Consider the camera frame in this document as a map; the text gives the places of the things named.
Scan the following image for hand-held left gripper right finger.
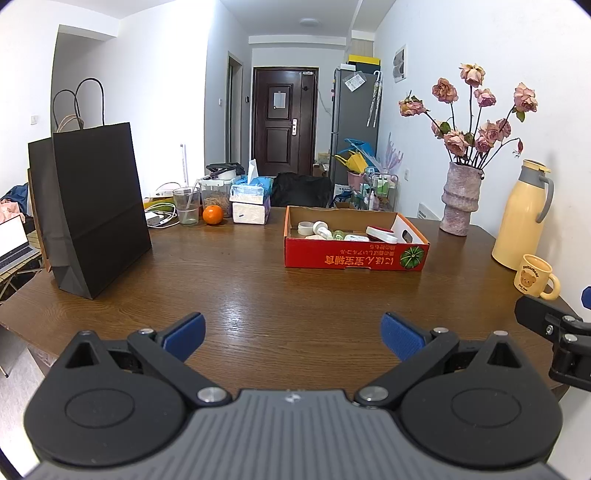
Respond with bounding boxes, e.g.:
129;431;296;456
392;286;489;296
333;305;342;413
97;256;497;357
353;311;527;409

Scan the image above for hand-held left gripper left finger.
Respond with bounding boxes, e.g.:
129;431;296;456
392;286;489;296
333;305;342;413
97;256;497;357
65;311;234;409

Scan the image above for orange cardboard box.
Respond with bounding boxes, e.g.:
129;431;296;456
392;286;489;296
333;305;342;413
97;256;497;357
283;205;431;273

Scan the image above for red and white case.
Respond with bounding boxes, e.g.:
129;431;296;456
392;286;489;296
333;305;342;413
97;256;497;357
366;225;399;244

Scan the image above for yellow bear mug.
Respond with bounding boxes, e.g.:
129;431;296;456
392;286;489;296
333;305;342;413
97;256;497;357
514;254;561;300

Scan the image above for yellow thermos jug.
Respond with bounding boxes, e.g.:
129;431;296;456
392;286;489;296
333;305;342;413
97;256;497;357
491;159;555;271

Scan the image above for glass cup with straw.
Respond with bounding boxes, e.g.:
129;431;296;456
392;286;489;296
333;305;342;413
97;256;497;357
172;186;202;226

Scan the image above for purple tissue pack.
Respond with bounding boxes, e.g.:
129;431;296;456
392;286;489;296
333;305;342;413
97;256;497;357
231;196;273;225

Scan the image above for clear plastic container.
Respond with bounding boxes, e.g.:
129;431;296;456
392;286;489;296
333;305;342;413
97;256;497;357
199;178;234;219

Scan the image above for pink textured vase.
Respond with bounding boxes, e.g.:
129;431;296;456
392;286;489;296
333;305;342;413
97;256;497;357
438;161;485;237

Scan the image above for black paper bag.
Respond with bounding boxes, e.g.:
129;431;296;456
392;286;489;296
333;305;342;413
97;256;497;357
28;78;153;300

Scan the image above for blue tissue pack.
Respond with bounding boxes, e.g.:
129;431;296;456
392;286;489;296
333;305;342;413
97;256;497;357
229;159;275;204

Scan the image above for black folding chair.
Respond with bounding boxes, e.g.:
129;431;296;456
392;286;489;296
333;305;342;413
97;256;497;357
270;172;334;208

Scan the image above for yellow plastic item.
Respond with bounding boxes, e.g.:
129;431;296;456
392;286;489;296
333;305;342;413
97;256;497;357
335;153;368;174

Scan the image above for purple fairy wings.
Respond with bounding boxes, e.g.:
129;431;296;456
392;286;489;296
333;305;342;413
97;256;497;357
376;133;406;174

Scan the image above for silver laptop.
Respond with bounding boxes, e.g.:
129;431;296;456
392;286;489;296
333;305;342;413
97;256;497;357
0;213;41;277

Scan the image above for dried pink roses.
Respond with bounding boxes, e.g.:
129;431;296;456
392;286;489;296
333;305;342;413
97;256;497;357
398;62;539;169

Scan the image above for blue plastic item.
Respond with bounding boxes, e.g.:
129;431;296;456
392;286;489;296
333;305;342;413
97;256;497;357
339;137;377;158

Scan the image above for grey refrigerator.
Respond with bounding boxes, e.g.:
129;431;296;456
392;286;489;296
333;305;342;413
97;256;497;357
330;67;383;185

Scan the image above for dark brown door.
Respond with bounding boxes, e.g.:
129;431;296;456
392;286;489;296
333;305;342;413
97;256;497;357
252;67;318;178

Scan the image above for white folded umbrella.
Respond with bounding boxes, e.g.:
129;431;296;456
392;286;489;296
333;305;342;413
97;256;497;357
367;70;384;128

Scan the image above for white charger with cable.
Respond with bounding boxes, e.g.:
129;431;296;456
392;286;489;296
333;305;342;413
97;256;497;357
144;203;180;229

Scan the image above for metal wire rack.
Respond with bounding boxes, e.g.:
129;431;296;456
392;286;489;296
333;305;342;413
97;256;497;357
362;168;399;210

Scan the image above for white wall panel box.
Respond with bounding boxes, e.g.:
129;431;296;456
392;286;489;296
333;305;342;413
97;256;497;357
392;45;408;84

